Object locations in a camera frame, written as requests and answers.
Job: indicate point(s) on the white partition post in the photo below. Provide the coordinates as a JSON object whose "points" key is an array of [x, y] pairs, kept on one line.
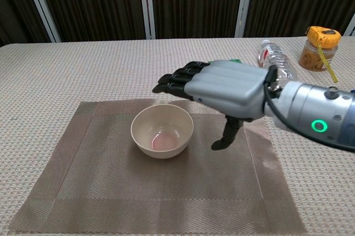
{"points": [[147, 5], [41, 5], [350, 27], [244, 2]]}

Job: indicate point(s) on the clear plastic water bottle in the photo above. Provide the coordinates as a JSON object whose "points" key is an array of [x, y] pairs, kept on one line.
{"points": [[273, 54]]}

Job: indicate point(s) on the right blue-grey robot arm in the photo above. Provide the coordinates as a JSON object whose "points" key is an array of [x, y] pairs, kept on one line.
{"points": [[319, 108]]}

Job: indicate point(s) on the green sachet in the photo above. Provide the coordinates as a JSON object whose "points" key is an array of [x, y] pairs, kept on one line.
{"points": [[235, 60]]}

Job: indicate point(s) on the jar of rubber bands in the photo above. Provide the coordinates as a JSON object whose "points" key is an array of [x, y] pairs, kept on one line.
{"points": [[310, 59]]}

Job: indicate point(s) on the beige bowl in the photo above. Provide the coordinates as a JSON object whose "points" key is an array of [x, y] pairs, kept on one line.
{"points": [[155, 125]]}

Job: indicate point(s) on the yellow tape measure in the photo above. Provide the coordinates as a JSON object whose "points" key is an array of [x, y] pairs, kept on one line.
{"points": [[324, 37]]}

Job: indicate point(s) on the brown woven placemat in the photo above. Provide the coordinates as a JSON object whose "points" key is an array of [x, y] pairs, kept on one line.
{"points": [[111, 186]]}

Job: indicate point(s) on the beige woven tablecloth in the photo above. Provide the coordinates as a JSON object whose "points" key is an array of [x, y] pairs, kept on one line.
{"points": [[55, 66]]}

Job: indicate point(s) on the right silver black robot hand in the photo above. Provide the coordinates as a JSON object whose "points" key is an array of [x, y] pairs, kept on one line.
{"points": [[227, 89]]}

